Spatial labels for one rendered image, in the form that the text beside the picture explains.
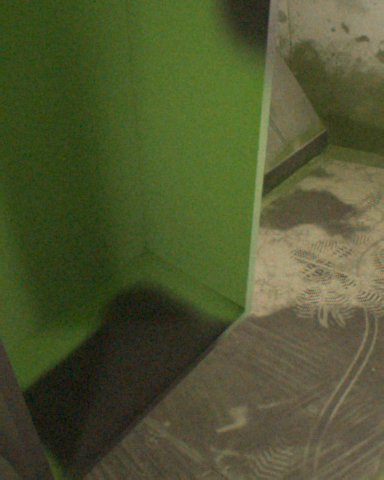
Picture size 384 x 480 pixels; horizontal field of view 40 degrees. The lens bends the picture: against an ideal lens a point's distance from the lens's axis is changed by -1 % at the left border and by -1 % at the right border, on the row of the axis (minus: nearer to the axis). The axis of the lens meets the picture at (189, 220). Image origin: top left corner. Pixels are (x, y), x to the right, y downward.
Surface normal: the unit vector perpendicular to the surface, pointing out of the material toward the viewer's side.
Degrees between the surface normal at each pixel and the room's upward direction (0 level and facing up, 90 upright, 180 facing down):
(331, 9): 90
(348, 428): 0
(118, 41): 102
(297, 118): 57
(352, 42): 90
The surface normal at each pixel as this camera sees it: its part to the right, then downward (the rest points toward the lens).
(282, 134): 0.51, -0.25
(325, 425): -0.17, -0.84
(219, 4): -0.65, 0.48
